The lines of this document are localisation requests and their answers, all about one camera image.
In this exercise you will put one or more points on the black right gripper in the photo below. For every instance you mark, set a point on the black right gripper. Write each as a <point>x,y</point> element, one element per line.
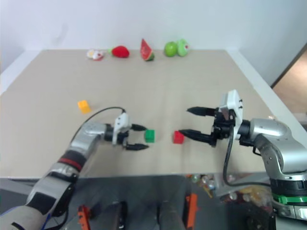
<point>221,129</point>

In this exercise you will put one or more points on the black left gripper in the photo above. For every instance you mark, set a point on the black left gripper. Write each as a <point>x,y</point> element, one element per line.
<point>125,138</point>

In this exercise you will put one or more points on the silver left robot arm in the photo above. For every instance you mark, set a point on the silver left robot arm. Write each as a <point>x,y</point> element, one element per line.
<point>79,141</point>

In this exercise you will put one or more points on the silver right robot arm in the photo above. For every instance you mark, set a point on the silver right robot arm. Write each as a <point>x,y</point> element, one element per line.
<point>273,139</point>

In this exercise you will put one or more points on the green cube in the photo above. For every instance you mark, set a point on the green cube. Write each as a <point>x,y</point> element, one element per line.
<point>150,135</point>

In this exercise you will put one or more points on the red cube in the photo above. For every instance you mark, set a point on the red cube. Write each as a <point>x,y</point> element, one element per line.
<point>178,137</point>

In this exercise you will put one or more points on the beige table mat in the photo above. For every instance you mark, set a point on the beige table mat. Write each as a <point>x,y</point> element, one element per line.
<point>153,83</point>

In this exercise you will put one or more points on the yellow cube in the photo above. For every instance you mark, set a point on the yellow cube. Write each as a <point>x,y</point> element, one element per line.
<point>84,106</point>

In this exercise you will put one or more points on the green plush toy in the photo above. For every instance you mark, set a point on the green plush toy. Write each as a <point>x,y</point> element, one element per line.
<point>183,47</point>

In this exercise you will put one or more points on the grey box of mixed items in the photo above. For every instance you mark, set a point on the grey box of mixed items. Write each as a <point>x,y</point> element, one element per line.
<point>239,191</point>

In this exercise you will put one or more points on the green apple toy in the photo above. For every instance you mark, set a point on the green apple toy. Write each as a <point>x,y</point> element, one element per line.
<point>170,49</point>

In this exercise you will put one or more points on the orange clamp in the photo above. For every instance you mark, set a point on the orange clamp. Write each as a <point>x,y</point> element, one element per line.
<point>192,208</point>
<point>84,215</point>

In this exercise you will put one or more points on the watermelon slice toy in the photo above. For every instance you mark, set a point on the watermelon slice toy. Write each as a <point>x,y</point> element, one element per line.
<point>146,50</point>

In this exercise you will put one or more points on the red strawberry plush toy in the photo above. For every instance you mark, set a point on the red strawberry plush toy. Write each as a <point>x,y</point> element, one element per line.
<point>120,51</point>

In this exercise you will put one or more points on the white plush toy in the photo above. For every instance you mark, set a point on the white plush toy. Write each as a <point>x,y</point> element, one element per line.
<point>95,54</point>

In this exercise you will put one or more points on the brown wooden door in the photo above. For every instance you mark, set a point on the brown wooden door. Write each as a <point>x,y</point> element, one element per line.
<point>291,76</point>

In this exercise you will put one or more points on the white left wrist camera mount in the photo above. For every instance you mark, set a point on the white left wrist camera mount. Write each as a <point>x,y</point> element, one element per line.
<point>120,124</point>

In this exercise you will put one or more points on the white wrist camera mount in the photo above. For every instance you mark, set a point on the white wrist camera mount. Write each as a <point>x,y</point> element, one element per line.
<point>233,103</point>
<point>120,124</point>

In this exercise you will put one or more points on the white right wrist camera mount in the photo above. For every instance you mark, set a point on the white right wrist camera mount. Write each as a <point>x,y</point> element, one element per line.
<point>233,103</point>

